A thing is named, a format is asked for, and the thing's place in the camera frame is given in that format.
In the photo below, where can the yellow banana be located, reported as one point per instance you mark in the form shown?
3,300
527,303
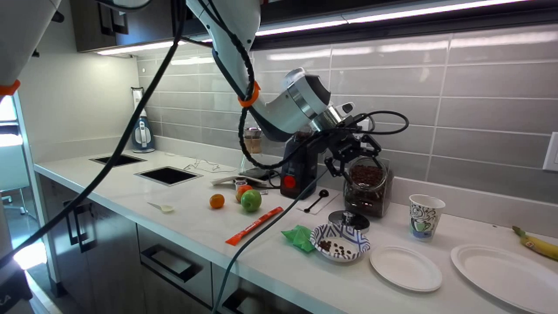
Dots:
540,246

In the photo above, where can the dark upper cabinet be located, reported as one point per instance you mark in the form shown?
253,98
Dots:
406,21

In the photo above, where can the black spoon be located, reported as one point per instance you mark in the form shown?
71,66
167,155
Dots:
322,194

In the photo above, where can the small white paper plate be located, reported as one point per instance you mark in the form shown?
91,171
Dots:
404,269

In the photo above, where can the small orange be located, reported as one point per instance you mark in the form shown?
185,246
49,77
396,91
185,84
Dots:
216,201

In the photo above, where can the black square counter cutout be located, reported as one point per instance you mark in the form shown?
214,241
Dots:
167,174

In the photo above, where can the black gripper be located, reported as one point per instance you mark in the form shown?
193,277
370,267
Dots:
349,139

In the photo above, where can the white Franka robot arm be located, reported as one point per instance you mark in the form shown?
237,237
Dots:
232,35

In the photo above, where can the white napkin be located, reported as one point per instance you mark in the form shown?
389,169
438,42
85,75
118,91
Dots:
331,202

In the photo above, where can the white blue dispenser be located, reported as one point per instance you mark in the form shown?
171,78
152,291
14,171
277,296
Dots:
143,134

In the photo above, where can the under-cabinet light strip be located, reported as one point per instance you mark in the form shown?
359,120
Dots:
302,26

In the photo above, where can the large white paper plate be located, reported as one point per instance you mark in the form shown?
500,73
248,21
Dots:
506,276

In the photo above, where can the green packet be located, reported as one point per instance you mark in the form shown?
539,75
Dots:
298,237

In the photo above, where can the white wall switch plate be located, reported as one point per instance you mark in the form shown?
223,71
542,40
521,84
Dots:
551,152

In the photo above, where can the orange red flat strip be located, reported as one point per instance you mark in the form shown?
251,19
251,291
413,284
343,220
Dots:
253,227

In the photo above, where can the patterned paper cup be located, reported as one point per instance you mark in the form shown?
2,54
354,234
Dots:
425,218

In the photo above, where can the red orange peach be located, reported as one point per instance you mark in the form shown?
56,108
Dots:
241,190

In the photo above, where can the black coffee grinder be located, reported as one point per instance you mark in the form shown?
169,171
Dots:
298,174

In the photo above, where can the green apple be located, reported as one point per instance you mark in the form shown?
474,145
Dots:
251,201

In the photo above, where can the blue patterned bowl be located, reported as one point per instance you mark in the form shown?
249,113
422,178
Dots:
324,235

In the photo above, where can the white plastic spoon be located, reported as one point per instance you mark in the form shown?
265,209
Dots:
162,206

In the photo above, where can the glass coffee bean jar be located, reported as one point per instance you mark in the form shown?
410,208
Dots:
366,194

